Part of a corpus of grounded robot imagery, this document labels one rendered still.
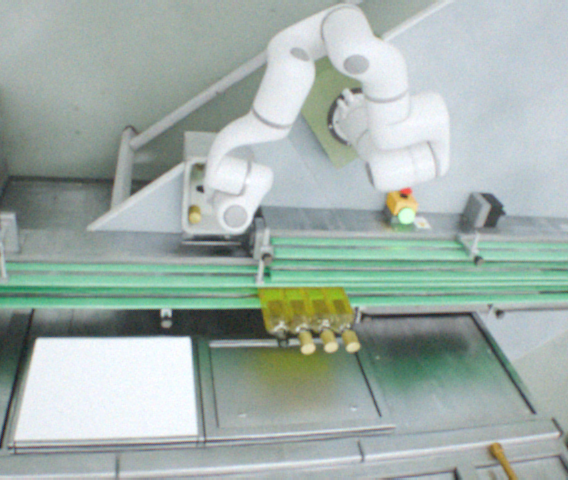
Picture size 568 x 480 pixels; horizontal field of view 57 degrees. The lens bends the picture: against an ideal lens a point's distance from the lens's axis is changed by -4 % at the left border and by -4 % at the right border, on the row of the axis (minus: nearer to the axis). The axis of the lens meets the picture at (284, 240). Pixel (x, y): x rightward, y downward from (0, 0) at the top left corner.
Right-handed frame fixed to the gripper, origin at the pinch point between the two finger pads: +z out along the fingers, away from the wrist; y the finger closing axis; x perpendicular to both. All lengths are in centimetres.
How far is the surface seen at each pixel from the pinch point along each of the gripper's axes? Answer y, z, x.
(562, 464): 85, -48, -60
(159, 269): -15.4, -0.4, -23.2
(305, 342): 19.3, -23.5, -33.1
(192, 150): -7.4, 2.8, 7.9
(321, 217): 29.5, 6.4, -10.5
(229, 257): 3.4, 2.4, -20.9
